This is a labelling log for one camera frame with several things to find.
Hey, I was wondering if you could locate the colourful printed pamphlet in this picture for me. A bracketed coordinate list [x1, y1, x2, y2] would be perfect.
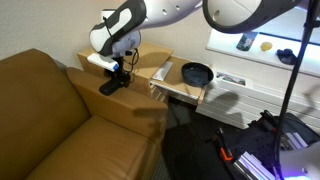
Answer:
[214, 71, 248, 87]

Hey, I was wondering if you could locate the cardboard box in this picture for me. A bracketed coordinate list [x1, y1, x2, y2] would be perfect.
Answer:
[77, 42, 214, 107]

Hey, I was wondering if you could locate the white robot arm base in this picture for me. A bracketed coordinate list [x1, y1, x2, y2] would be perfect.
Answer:
[279, 141, 320, 180]

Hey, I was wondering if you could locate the white window sill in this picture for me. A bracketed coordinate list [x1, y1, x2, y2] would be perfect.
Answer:
[205, 28, 320, 78]

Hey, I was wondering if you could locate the dark printed drink can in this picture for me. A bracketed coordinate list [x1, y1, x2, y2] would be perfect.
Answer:
[235, 31, 259, 52]

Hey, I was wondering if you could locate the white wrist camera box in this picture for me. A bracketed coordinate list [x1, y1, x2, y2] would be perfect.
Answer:
[87, 53, 120, 72]

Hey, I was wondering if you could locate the white wall heater unit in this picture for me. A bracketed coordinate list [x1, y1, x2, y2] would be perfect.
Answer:
[194, 68, 320, 134]

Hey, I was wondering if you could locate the black camera cable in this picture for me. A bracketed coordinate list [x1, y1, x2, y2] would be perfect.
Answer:
[102, 15, 140, 75]

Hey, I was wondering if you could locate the dark blue lumpy object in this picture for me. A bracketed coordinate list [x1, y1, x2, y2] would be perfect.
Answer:
[275, 48, 298, 66]

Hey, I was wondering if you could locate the black tripod pole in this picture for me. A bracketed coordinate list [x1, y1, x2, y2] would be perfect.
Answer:
[273, 0, 320, 174]

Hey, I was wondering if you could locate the black red bar clamp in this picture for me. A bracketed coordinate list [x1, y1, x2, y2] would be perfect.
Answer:
[259, 109, 281, 134]

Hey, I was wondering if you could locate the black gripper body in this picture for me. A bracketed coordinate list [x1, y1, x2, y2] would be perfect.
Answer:
[104, 56, 133, 84]

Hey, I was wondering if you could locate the white paper card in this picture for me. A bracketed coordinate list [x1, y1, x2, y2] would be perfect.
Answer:
[151, 61, 174, 82]

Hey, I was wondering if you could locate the orange bar clamp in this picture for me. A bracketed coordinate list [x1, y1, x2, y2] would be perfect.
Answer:
[213, 128, 234, 163]

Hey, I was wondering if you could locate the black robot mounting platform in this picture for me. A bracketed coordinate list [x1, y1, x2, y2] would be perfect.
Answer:
[173, 111, 320, 180]

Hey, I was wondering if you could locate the tan leather sofa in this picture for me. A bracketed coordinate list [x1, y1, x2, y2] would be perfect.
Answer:
[0, 48, 169, 180]

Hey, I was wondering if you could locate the small yellow object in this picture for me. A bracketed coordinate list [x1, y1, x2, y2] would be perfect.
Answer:
[259, 41, 274, 52]

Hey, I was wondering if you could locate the silver aluminium rail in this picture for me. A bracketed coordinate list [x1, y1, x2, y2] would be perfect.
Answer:
[281, 131, 309, 151]
[233, 151, 276, 180]

